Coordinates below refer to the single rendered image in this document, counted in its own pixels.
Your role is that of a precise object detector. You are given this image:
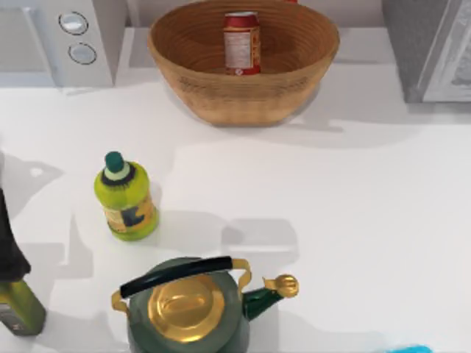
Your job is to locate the green bottle with dark cap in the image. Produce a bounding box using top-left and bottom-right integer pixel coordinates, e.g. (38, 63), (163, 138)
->
(93, 151), (161, 244)

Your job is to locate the red and white can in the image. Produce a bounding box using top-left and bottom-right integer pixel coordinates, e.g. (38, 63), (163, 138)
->
(223, 11), (263, 77)

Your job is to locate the olive green square bottle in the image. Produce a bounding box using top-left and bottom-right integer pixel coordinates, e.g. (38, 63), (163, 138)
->
(0, 274), (48, 337)

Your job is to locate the pale microwave oven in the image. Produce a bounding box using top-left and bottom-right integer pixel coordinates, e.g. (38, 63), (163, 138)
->
(0, 0), (128, 88)

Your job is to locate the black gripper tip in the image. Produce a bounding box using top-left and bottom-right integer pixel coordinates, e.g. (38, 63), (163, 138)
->
(0, 186), (32, 285)

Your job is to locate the woven brown basket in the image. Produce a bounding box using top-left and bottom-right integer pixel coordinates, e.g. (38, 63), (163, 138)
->
(147, 0), (341, 128)

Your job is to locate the round grey microwave knob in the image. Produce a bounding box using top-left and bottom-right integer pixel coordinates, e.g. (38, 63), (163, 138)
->
(58, 11), (90, 36)
(68, 41), (99, 65)

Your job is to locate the green and gold kettle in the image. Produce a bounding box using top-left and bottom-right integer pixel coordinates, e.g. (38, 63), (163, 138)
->
(110, 255), (300, 353)

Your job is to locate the light blue flat object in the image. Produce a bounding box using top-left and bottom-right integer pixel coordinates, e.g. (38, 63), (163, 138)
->
(381, 343), (432, 353)

